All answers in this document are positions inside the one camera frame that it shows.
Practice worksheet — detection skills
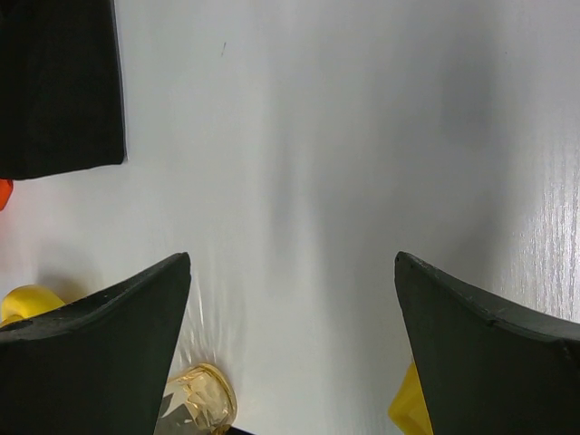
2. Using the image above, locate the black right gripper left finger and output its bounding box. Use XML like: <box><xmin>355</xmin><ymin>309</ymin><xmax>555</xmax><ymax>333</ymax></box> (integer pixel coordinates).
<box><xmin>1</xmin><ymin>253</ymin><xmax>191</xmax><ymax>434</ymax></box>

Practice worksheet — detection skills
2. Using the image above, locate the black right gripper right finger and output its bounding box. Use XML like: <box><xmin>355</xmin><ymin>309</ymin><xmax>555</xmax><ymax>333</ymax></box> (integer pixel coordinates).
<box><xmin>394</xmin><ymin>252</ymin><xmax>579</xmax><ymax>434</ymax></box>

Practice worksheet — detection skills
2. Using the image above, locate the black zip jacket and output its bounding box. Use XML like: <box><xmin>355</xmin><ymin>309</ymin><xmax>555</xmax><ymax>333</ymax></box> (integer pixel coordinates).
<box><xmin>1</xmin><ymin>0</ymin><xmax>126</xmax><ymax>180</ymax></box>

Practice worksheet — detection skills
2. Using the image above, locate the orange cloth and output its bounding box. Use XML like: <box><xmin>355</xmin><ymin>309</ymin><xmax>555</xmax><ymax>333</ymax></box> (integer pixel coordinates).
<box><xmin>0</xmin><ymin>179</ymin><xmax>14</xmax><ymax>210</ymax></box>

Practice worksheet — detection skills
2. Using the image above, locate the yellow cube block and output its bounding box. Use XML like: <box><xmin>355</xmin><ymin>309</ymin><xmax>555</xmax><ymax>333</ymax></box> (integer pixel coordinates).
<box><xmin>388</xmin><ymin>362</ymin><xmax>433</xmax><ymax>435</ymax></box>

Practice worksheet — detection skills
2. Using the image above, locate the upper yellow banana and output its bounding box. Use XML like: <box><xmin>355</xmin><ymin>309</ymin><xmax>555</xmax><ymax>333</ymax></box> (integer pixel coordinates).
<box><xmin>1</xmin><ymin>285</ymin><xmax>64</xmax><ymax>327</ymax></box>

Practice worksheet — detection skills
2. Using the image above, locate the amber plastic cup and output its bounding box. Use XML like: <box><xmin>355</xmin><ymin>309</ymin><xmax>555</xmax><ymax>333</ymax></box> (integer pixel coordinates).
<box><xmin>154</xmin><ymin>363</ymin><xmax>237</xmax><ymax>434</ymax></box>

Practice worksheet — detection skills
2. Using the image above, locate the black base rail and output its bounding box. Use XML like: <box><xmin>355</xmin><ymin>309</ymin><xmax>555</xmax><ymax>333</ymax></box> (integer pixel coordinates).
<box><xmin>224</xmin><ymin>426</ymin><xmax>256</xmax><ymax>435</ymax></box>

